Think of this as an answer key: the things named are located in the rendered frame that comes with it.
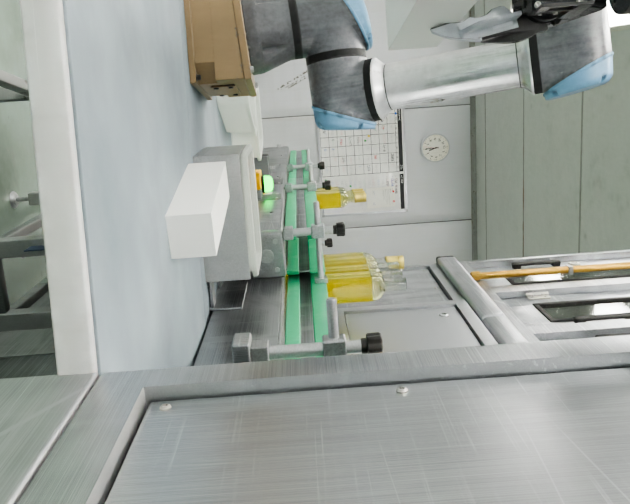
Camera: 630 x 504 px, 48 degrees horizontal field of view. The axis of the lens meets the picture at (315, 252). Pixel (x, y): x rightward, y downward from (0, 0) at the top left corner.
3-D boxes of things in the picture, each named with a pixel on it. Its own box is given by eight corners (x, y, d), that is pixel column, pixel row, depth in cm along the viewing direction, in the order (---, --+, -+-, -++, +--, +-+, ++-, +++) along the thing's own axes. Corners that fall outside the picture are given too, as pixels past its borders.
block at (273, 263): (251, 280, 144) (286, 278, 144) (247, 235, 142) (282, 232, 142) (253, 275, 148) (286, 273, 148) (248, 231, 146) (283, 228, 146)
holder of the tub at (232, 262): (209, 312, 127) (253, 309, 127) (192, 156, 120) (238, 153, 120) (219, 284, 143) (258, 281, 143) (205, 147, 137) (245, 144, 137)
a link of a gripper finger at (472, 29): (438, 17, 71) (525, -15, 71) (428, 31, 77) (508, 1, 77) (448, 47, 72) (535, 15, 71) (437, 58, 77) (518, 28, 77)
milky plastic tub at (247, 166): (208, 283, 125) (258, 280, 125) (194, 155, 120) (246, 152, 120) (218, 259, 142) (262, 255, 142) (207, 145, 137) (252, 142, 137)
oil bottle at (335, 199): (291, 211, 264) (367, 206, 264) (290, 196, 263) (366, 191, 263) (291, 208, 269) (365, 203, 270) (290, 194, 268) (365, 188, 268)
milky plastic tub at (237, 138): (221, 100, 184) (255, 98, 184) (227, 85, 204) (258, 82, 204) (228, 165, 191) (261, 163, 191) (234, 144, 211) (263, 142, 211)
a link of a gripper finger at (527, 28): (473, 9, 75) (551, -20, 75) (469, 13, 77) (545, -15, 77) (488, 52, 76) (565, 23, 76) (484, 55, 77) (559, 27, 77)
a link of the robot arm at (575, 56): (315, 63, 144) (605, 5, 126) (326, 138, 146) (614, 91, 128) (295, 57, 133) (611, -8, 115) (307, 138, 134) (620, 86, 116)
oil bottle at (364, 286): (287, 308, 155) (386, 301, 155) (285, 283, 153) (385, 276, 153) (288, 300, 160) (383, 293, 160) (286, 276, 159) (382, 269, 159)
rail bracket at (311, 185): (284, 194, 201) (331, 190, 201) (282, 168, 199) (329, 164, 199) (284, 191, 204) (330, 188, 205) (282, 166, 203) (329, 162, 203)
